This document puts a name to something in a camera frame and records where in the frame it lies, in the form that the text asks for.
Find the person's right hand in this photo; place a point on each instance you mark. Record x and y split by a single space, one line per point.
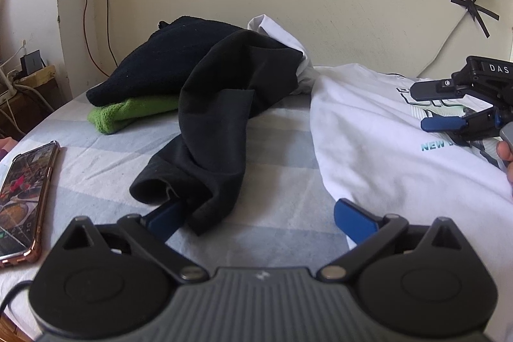
508 153

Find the smartphone in rose gold case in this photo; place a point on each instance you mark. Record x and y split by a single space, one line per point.
22 201

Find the green folded towel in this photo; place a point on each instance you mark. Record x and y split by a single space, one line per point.
128 111

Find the black garment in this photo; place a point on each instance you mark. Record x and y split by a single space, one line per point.
224 117

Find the plain white garment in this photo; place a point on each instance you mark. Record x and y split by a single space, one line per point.
280 35

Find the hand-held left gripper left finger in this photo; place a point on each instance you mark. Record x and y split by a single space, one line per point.
164 224

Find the white printed t-shirt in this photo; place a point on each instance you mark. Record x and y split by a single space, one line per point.
372 153

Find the blue and white bedsheet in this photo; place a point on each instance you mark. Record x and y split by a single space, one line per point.
276 149

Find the black tape cross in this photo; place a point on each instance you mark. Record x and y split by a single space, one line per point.
475 9

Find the dark navy folded cloth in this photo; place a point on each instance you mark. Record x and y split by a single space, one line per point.
160 61

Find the black charger block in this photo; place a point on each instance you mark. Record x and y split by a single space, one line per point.
32 61

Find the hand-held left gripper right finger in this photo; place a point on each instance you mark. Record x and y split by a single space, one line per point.
352 221

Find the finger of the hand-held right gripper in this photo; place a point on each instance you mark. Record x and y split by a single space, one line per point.
441 124
437 90

